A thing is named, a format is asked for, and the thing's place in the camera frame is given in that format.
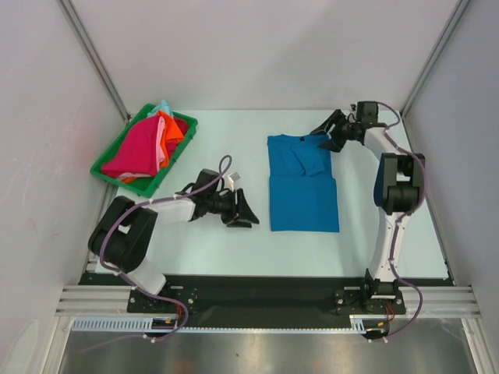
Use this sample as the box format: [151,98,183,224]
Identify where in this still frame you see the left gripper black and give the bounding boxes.
[206,188,259,228]

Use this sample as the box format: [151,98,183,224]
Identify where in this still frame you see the blue t shirt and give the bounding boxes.
[267,135,340,233]

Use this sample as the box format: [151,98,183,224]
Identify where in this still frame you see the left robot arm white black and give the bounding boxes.
[88,169,260,312]

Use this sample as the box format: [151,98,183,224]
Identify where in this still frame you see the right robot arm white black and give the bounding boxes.
[311,101,426,315]

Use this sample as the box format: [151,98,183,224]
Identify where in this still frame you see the green plastic tray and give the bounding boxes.
[90,104,198,198]

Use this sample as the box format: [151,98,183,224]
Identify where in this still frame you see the light pink t shirt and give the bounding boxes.
[157,115,167,170]

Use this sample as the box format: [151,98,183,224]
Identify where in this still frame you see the magenta t shirt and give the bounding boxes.
[101,115,191,179]

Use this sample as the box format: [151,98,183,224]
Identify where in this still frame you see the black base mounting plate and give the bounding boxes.
[77,273,457,329]

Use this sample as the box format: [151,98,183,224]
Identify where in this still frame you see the light teal t shirt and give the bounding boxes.
[147,100,173,118]

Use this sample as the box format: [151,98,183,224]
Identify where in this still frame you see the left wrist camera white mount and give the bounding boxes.
[225,172,240,191]

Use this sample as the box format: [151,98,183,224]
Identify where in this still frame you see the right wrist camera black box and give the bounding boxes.
[356,101,379,125]

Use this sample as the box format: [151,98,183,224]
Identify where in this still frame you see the right rear aluminium post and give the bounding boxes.
[400,0,474,118]

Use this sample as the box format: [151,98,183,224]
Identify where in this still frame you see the aluminium post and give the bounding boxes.
[400,0,474,118]
[56,0,130,123]

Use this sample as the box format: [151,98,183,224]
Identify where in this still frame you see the aluminium frame rail front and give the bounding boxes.
[56,285,481,319]

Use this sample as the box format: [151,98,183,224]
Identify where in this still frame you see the white slotted cable duct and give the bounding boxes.
[72,316,388,334]

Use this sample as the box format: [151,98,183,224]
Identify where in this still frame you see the left rear aluminium post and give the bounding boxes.
[56,0,130,123]

